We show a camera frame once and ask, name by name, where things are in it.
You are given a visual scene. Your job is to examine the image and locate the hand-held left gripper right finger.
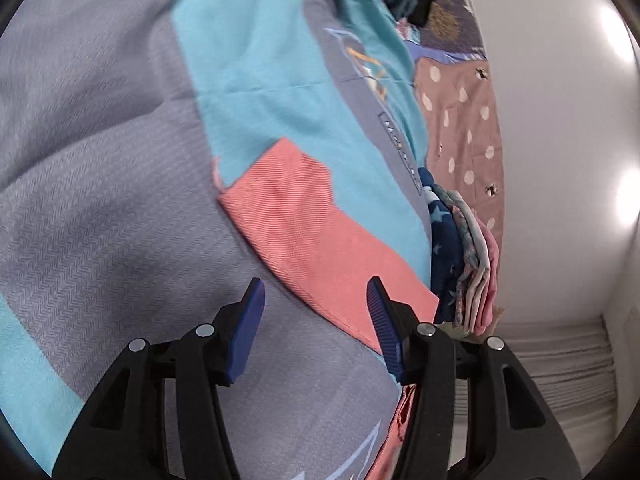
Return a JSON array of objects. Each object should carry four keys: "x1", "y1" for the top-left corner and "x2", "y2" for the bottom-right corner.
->
[{"x1": 366, "y1": 276, "x2": 583, "y2": 480}]

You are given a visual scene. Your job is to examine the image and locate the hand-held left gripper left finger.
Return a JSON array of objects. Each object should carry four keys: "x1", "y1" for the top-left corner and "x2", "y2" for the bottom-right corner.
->
[{"x1": 50, "y1": 277, "x2": 266, "y2": 480}]

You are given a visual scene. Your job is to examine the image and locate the navy star folded garment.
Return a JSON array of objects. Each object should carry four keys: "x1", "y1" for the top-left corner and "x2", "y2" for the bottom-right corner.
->
[{"x1": 419, "y1": 167, "x2": 462, "y2": 325}]

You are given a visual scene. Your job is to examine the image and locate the floral folded garment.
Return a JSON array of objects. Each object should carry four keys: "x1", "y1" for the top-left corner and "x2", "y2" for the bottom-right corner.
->
[{"x1": 440, "y1": 185, "x2": 488, "y2": 333}]

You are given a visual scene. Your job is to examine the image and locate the pink folded garment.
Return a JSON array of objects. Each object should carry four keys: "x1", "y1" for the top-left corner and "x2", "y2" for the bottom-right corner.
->
[{"x1": 470, "y1": 215, "x2": 502, "y2": 337}]

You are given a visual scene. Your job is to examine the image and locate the grey teal coral bed sheet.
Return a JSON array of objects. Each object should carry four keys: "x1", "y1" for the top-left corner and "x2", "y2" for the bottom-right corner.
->
[{"x1": 0, "y1": 0, "x2": 442, "y2": 480}]

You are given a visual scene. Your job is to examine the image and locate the white ribbed mattress side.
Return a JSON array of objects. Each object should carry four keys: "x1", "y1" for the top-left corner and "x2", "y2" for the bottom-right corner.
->
[{"x1": 505, "y1": 317, "x2": 619, "y2": 466}]

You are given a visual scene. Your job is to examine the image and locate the brown polka-dot blanket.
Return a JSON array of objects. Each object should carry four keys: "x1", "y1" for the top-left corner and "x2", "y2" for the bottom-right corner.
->
[{"x1": 412, "y1": 55, "x2": 505, "y2": 246}]

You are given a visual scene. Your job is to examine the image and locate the purple cloth with gold print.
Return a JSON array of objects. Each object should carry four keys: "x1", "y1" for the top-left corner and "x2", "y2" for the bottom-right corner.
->
[{"x1": 397, "y1": 0, "x2": 488, "y2": 62}]

